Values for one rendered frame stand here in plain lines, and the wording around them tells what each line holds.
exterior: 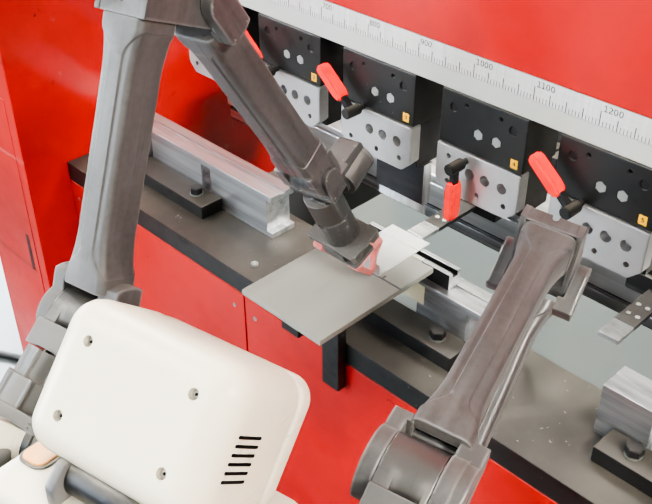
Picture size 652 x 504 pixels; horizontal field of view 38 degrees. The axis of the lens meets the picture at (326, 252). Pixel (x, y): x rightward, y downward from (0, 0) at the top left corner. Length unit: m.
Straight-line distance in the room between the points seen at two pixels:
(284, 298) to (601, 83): 0.60
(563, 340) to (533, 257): 1.99
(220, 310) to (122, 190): 0.88
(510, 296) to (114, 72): 0.48
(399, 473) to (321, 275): 0.72
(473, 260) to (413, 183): 1.81
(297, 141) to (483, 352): 0.45
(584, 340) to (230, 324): 1.47
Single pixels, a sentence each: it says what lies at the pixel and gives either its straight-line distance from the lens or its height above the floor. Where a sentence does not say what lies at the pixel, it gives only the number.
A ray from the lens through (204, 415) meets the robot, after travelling 0.82.
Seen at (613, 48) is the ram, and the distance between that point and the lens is 1.22.
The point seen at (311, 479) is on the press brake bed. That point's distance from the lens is 1.97.
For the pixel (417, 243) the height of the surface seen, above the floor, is 1.00.
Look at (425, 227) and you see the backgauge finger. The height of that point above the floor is 1.00.
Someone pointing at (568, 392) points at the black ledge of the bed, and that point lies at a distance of 1.58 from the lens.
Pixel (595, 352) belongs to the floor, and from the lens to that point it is 3.05.
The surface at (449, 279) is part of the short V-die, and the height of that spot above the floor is 0.99.
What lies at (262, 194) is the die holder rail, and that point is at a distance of 1.84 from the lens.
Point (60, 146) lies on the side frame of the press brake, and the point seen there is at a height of 0.92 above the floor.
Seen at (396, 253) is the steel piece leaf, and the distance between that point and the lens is 1.62.
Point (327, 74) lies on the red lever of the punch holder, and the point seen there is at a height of 1.31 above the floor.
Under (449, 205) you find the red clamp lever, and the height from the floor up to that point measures 1.18.
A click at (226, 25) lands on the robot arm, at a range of 1.08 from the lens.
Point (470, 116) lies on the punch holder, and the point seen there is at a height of 1.31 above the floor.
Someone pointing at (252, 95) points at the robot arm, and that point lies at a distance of 1.19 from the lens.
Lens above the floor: 1.93
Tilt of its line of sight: 35 degrees down
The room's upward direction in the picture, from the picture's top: straight up
